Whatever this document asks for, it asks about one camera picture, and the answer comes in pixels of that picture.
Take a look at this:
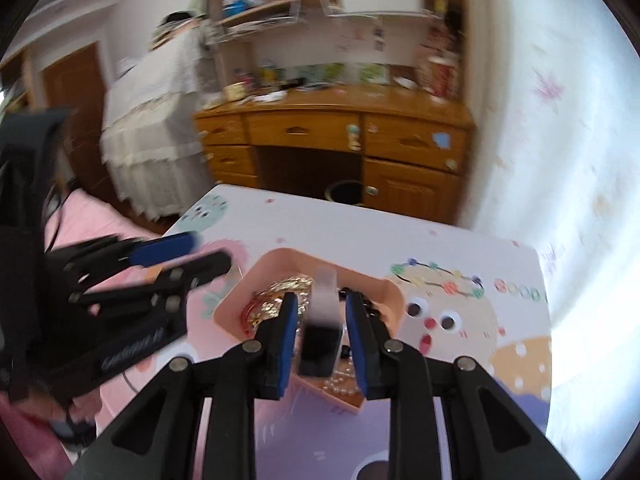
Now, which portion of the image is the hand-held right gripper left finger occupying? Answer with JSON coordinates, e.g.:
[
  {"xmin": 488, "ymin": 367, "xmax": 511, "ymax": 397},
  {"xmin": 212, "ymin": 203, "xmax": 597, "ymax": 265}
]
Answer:
[{"xmin": 65, "ymin": 292, "xmax": 299, "ymax": 480}]

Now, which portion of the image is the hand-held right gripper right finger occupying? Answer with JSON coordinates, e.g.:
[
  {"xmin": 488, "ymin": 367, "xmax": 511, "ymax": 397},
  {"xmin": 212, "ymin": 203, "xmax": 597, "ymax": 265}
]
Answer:
[{"xmin": 345, "ymin": 291, "xmax": 581, "ymax": 480}]

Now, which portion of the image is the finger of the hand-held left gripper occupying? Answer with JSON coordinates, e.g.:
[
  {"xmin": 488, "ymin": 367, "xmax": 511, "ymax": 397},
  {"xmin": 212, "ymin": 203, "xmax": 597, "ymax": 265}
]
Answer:
[
  {"xmin": 70, "ymin": 251, "xmax": 233, "ymax": 317},
  {"xmin": 65, "ymin": 231, "xmax": 201, "ymax": 281}
]

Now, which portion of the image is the white smartwatch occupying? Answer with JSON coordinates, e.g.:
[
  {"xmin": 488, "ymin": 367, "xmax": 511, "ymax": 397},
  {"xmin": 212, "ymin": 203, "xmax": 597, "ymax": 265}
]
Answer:
[{"xmin": 299, "ymin": 267, "xmax": 346, "ymax": 380}]

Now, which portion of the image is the black bead bracelet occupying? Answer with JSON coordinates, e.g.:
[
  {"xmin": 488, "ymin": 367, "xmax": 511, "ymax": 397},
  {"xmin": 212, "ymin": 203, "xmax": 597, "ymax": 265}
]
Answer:
[{"xmin": 340, "ymin": 286, "xmax": 386, "ymax": 333}]

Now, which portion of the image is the pearl bracelet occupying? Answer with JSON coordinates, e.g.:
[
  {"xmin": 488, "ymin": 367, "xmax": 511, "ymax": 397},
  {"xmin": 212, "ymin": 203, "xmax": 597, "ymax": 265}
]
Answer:
[{"xmin": 322, "ymin": 367, "xmax": 362, "ymax": 400}]

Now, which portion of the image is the red string bracelet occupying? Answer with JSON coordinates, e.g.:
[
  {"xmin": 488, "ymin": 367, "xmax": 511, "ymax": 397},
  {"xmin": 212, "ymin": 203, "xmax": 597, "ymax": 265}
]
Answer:
[{"xmin": 239, "ymin": 297, "xmax": 266, "ymax": 341}]

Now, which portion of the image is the pink plastic tray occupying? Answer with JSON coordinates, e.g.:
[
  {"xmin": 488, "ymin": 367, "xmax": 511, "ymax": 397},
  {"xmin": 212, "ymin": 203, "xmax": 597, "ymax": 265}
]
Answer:
[{"xmin": 213, "ymin": 248, "xmax": 405, "ymax": 416}]

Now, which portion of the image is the gold chain bracelet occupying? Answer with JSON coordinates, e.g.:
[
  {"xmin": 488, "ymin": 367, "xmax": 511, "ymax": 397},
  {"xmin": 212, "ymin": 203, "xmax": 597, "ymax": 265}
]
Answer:
[{"xmin": 250, "ymin": 277, "xmax": 315, "ymax": 333}]

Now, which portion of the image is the white lace cloth cover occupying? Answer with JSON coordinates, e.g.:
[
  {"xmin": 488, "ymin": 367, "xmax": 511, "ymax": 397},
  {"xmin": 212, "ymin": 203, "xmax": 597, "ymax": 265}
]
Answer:
[{"xmin": 99, "ymin": 22, "xmax": 217, "ymax": 222}]

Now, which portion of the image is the cartoon printed table cover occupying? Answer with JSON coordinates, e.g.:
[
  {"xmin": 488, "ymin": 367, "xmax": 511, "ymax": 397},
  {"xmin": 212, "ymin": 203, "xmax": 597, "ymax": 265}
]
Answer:
[{"xmin": 100, "ymin": 184, "xmax": 553, "ymax": 480}]

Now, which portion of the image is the dark trash bin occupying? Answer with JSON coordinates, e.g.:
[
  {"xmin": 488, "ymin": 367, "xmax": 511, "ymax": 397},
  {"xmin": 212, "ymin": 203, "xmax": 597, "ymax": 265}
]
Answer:
[{"xmin": 324, "ymin": 180, "xmax": 367, "ymax": 207}]

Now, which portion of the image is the brown wooden door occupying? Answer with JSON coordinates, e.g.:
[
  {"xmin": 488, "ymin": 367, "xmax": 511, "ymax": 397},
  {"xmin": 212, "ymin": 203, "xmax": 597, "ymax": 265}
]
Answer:
[{"xmin": 41, "ymin": 42, "xmax": 110, "ymax": 196}]

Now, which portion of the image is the wooden desk with drawers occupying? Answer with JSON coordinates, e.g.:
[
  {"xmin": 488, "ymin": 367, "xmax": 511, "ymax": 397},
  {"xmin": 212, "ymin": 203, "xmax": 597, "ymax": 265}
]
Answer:
[{"xmin": 192, "ymin": 84, "xmax": 476, "ymax": 226}]

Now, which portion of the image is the wooden shelf hutch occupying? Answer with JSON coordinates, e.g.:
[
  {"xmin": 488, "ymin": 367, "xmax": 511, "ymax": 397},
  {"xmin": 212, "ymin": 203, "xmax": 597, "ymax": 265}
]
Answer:
[{"xmin": 202, "ymin": 0, "xmax": 472, "ymax": 103}]

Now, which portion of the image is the red patterned paper cup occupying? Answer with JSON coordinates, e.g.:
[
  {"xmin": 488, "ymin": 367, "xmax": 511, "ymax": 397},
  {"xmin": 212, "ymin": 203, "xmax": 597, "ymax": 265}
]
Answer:
[{"xmin": 426, "ymin": 55, "xmax": 459, "ymax": 99}]

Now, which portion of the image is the white floral curtain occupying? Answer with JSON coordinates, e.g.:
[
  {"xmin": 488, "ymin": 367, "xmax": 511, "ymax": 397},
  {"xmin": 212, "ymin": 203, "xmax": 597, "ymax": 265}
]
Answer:
[{"xmin": 457, "ymin": 0, "xmax": 640, "ymax": 466}]

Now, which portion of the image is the white wire shelf basket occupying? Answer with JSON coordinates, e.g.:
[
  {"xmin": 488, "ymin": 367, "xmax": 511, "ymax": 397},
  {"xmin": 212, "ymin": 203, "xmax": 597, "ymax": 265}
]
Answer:
[{"xmin": 209, "ymin": 1, "xmax": 307, "ymax": 42}]

